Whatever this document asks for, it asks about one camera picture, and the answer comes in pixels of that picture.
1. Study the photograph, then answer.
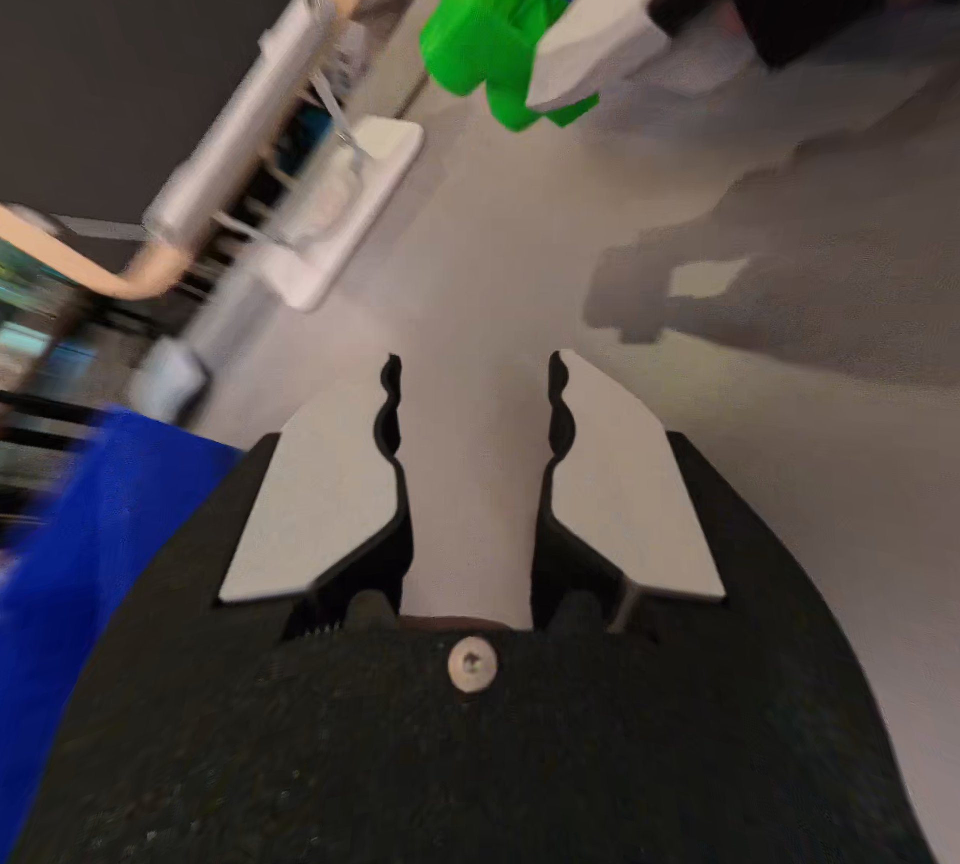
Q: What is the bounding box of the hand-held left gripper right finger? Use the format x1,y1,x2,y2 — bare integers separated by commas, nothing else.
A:
531,349,729,633

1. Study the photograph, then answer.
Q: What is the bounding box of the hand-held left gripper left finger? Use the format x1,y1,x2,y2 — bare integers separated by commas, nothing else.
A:
217,353,415,636

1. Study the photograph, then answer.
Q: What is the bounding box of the green plastic block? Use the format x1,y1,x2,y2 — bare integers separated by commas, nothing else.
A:
418,0,601,132

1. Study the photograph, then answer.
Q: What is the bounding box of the blue plastic bin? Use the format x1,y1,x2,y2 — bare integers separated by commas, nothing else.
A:
0,405,245,861

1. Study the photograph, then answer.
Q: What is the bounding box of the white stand base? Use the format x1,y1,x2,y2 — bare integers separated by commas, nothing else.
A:
255,116,426,314

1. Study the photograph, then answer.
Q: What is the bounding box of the black board with wooden rim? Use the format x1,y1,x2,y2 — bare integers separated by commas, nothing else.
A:
0,0,370,301

